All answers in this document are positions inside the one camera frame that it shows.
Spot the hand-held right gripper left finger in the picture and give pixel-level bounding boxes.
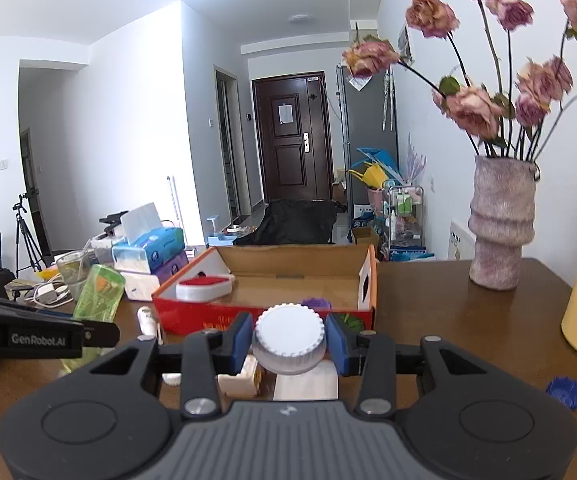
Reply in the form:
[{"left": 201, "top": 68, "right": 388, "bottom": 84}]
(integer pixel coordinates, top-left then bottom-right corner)
[{"left": 88, "top": 311, "right": 255, "bottom": 420}]

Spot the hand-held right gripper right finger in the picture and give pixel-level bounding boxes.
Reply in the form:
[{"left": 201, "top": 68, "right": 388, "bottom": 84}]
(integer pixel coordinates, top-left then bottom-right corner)
[{"left": 325, "top": 313, "right": 489, "bottom": 420}]

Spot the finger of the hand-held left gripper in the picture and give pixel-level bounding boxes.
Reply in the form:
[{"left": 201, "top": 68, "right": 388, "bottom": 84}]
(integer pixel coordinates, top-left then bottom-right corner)
[{"left": 81, "top": 321, "right": 120, "bottom": 347}]

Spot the green spray bottle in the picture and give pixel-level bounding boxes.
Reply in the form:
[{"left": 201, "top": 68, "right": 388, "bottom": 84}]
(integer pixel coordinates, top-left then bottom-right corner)
[{"left": 57, "top": 264, "right": 127, "bottom": 375}]

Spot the white ribbed bottle cap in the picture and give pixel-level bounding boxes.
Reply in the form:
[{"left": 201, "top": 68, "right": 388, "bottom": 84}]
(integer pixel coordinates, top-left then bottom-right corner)
[{"left": 252, "top": 303, "right": 327, "bottom": 376}]

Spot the white and red lint brush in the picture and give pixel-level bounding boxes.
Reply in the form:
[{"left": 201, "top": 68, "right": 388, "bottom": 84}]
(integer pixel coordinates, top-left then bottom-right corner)
[{"left": 175, "top": 275, "right": 235, "bottom": 304}]

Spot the red cardboard box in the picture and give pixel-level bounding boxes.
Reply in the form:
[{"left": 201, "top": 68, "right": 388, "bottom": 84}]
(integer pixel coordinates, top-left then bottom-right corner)
[{"left": 152, "top": 244, "right": 379, "bottom": 337}]

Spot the blue bottle cap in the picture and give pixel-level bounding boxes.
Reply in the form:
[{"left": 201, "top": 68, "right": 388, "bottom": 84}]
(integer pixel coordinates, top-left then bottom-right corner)
[{"left": 545, "top": 376, "right": 577, "bottom": 412}]

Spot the small white dropper bottle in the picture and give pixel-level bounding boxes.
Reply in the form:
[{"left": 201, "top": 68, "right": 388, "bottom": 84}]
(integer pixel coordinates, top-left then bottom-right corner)
[{"left": 137, "top": 306, "right": 163, "bottom": 346}]

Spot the clear plastic box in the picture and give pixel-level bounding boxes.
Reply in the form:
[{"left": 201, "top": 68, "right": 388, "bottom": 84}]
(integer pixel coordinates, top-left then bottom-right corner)
[{"left": 272, "top": 359, "right": 340, "bottom": 402}]

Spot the clear plastic cup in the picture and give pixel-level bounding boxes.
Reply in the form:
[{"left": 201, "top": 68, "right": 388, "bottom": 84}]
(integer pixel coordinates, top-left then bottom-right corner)
[{"left": 57, "top": 249, "right": 92, "bottom": 301}]

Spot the clear wrapped tissue pack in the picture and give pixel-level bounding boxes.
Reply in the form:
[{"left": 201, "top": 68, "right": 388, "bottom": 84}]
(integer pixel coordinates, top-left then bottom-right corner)
[{"left": 112, "top": 246, "right": 149, "bottom": 275}]

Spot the clear food container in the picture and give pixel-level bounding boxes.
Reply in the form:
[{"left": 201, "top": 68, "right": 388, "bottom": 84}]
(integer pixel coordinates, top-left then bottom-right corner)
[{"left": 91, "top": 235, "right": 116, "bottom": 261}]

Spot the purple tissue pack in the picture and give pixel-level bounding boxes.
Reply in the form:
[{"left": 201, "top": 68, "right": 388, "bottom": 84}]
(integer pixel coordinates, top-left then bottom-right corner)
[{"left": 151, "top": 251, "right": 190, "bottom": 288}]

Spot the blue pet feeder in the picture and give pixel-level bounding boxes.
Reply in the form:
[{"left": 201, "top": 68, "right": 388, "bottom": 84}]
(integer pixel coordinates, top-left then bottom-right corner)
[{"left": 207, "top": 215, "right": 242, "bottom": 246}]

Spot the blue tissue pack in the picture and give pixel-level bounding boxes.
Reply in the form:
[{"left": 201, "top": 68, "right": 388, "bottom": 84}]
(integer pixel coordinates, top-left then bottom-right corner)
[{"left": 113, "top": 202, "right": 185, "bottom": 272}]

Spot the brown cardboard box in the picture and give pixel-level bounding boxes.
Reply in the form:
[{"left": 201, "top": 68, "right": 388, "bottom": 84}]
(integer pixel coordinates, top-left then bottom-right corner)
[{"left": 351, "top": 226, "right": 380, "bottom": 252}]

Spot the stack of blue bags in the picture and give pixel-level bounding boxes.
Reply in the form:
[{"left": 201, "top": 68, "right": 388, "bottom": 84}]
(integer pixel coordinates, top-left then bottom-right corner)
[{"left": 389, "top": 247, "right": 434, "bottom": 262}]

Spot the blue litter bag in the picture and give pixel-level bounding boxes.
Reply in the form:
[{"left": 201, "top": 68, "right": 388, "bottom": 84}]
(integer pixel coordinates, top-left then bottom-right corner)
[{"left": 353, "top": 205, "right": 377, "bottom": 231}]

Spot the metal rack cart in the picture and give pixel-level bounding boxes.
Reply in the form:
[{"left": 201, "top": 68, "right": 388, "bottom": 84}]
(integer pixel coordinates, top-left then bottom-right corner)
[{"left": 381, "top": 185, "right": 425, "bottom": 261}]

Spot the dark brown door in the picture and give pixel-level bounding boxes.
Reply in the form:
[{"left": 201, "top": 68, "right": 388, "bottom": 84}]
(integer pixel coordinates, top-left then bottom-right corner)
[{"left": 252, "top": 72, "right": 334, "bottom": 203}]

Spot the purple feathery decoration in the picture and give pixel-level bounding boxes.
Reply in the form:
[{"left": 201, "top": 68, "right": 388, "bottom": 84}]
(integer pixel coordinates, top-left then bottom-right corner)
[{"left": 403, "top": 132, "right": 428, "bottom": 186}]

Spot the pink stone vase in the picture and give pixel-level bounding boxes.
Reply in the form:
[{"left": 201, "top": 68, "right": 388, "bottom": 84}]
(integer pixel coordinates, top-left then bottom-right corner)
[{"left": 469, "top": 155, "right": 542, "bottom": 292}]

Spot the grey refrigerator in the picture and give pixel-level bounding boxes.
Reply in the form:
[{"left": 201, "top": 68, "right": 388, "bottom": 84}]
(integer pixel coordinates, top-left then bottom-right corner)
[{"left": 336, "top": 62, "right": 399, "bottom": 211}]

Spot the dried pink rose bouquet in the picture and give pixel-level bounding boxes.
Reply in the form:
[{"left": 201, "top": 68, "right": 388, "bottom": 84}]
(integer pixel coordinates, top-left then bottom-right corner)
[{"left": 341, "top": 0, "right": 577, "bottom": 163}]

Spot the white charger with cable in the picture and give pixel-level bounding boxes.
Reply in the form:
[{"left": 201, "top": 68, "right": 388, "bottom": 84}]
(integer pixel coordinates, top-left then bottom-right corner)
[{"left": 26, "top": 282, "right": 72, "bottom": 307}]

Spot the black camera tripod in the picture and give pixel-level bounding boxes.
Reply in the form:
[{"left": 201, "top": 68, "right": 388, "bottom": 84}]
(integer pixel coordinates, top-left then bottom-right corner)
[{"left": 12, "top": 191, "right": 45, "bottom": 273}]

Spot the wall electrical panel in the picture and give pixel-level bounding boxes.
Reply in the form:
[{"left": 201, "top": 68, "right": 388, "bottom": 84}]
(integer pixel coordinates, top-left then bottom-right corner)
[{"left": 399, "top": 25, "right": 414, "bottom": 66}]

